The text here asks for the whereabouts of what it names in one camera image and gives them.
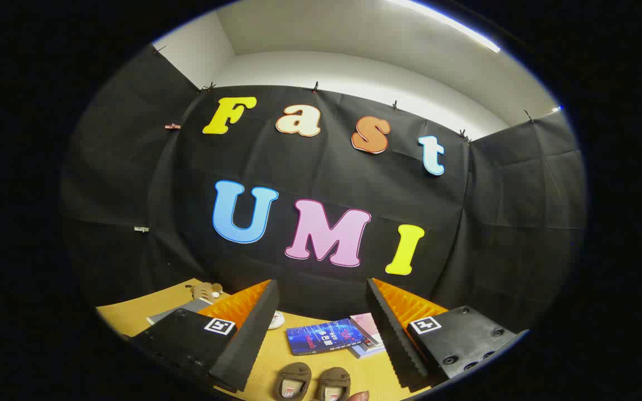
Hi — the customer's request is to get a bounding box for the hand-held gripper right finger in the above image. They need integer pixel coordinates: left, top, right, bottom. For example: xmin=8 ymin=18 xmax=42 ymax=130
xmin=366 ymin=277 xmax=529 ymax=392

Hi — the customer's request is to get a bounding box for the blue book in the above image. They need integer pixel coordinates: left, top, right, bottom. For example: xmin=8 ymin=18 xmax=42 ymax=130
xmin=286 ymin=317 xmax=367 ymax=356

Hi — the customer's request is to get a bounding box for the fabric storage box with lid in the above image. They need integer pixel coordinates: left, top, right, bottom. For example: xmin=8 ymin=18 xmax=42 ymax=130
xmin=147 ymin=298 xmax=215 ymax=325

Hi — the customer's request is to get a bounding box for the brown fuzzy shoe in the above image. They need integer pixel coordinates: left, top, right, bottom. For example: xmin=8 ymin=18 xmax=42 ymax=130
xmin=274 ymin=362 xmax=312 ymax=401
xmin=314 ymin=367 xmax=352 ymax=401

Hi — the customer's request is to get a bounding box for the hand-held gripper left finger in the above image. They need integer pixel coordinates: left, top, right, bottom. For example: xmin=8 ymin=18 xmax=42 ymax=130
xmin=122 ymin=280 xmax=280 ymax=392

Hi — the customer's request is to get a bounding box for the brown plush toy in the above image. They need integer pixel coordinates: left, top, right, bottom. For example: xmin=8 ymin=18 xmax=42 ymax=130
xmin=186 ymin=282 xmax=224 ymax=304

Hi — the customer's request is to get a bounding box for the pink book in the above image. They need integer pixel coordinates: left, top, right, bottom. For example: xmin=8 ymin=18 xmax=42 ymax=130
xmin=350 ymin=313 xmax=384 ymax=348

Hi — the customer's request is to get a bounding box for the grey book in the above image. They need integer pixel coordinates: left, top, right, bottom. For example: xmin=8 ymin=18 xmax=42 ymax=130
xmin=349 ymin=341 xmax=387 ymax=359

